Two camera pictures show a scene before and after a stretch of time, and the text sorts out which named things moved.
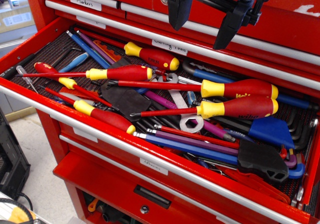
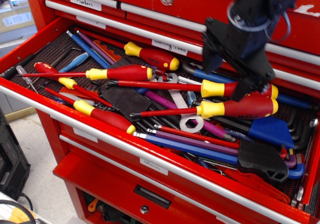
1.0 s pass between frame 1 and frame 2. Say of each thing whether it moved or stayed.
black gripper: moved
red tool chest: stayed
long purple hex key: stayed
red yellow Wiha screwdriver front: stayed
